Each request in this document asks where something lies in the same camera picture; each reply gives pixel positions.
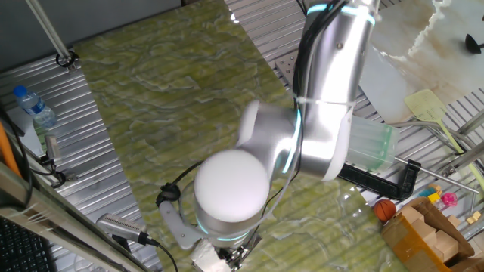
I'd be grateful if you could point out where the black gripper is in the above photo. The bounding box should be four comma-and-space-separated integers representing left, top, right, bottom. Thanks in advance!
217, 234, 262, 270

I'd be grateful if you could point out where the small orange basketball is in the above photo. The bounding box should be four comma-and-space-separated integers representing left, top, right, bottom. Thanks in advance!
372, 198, 398, 224

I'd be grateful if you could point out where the black C-clamp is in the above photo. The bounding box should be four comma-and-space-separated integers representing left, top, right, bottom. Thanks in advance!
337, 158, 481, 202

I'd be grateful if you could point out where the brown cardboard box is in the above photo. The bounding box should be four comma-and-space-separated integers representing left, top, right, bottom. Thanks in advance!
380, 196, 484, 272

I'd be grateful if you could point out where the translucent plastic box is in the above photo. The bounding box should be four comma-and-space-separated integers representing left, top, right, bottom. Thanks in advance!
344, 115, 401, 175

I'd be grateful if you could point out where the light wooden block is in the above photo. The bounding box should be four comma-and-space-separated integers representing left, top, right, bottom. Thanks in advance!
433, 229, 461, 262
409, 218, 439, 243
399, 205, 425, 224

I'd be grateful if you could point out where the grey desk edge beam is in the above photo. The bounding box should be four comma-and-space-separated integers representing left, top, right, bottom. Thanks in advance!
0, 162, 153, 272

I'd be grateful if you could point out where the green marble pattern mat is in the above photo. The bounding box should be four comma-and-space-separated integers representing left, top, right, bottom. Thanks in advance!
73, 0, 408, 272

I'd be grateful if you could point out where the yellow blue toy block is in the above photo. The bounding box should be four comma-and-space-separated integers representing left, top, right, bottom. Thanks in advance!
418, 183, 444, 204

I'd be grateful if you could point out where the pink toy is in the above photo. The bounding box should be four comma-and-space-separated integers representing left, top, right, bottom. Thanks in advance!
439, 192, 459, 209

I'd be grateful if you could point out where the black keyboard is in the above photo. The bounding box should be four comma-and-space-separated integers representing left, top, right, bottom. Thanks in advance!
0, 217, 58, 272

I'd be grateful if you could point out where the yellow-green spatula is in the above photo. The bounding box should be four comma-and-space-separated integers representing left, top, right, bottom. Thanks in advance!
403, 88, 484, 194

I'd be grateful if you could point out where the small yellow block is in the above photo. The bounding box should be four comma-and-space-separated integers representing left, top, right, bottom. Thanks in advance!
465, 210, 483, 225

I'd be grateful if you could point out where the white marble pattern sheet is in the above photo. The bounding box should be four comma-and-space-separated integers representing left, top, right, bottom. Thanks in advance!
357, 0, 484, 125

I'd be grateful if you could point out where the clear water bottle blue cap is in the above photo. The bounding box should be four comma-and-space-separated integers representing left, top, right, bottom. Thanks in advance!
12, 85, 58, 130

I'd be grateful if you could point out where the orange pole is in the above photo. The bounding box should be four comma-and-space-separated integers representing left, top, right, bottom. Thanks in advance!
0, 120, 22, 179

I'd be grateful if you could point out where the black ladle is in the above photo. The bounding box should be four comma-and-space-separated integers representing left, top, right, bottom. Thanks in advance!
464, 32, 484, 55

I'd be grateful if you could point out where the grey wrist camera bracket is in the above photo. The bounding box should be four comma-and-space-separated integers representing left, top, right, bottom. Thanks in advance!
157, 199, 204, 251

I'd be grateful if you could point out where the thin black camera cable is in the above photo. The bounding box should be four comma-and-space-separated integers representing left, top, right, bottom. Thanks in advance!
140, 231, 179, 272

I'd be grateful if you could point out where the black cable clip knob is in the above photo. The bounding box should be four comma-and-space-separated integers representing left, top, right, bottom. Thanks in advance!
155, 182, 182, 207

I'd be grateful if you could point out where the silver depth camera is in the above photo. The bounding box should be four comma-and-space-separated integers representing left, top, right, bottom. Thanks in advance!
44, 133, 63, 162
95, 212, 148, 245

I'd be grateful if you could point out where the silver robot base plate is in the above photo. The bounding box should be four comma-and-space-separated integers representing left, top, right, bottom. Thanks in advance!
273, 52, 304, 90

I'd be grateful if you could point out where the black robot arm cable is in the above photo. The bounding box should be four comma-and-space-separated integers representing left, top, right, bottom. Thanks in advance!
165, 0, 343, 245

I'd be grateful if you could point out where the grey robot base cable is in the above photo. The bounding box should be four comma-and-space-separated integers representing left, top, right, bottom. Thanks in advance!
388, 119, 467, 153

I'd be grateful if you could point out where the black desk cable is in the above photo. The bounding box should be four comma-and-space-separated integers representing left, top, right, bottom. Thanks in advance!
0, 108, 36, 208

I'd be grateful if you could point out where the aluminium frame bar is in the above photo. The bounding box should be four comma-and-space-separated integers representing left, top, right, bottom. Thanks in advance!
455, 108, 484, 138
439, 141, 484, 179

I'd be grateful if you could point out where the metal camera pole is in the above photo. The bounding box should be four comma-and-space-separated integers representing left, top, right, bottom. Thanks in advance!
23, 0, 80, 73

